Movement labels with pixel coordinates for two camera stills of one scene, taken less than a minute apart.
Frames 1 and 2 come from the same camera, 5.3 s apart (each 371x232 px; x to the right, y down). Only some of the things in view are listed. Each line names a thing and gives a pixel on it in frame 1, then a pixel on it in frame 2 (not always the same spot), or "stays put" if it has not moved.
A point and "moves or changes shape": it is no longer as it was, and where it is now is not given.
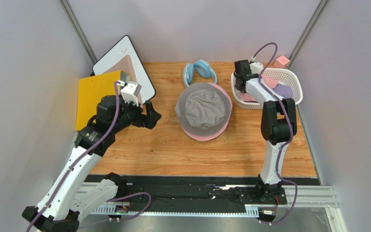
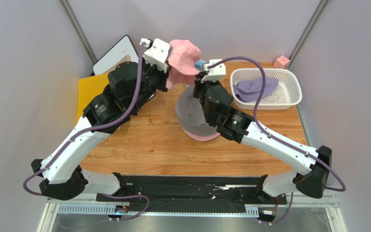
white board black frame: (120, 49) stays put
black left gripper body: (134, 114) to (153, 79)
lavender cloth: (284, 91) moves or changes shape
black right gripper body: (240, 76) to (200, 86)
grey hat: (202, 109) stays put
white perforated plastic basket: (285, 76) stays put
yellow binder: (91, 90) stays put
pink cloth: (269, 81) to (184, 59)
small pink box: (281, 62) stays put
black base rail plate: (225, 194) stays put
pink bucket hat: (218, 133) stays put
